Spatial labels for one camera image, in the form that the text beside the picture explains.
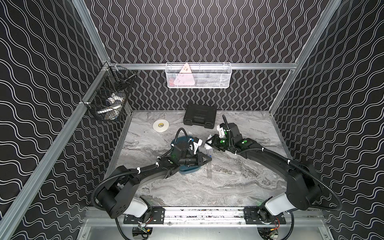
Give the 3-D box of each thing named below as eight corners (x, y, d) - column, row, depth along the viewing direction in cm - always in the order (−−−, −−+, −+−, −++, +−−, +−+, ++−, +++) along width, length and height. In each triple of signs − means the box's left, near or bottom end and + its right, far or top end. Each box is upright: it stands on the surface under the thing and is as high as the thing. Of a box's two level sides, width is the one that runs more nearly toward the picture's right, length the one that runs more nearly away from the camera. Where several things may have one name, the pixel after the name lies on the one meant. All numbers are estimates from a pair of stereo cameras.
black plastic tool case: (184, 129, 111) (183, 123, 106) (185, 108, 126) (184, 102, 121) (217, 129, 111) (218, 123, 106) (214, 108, 126) (215, 102, 121)
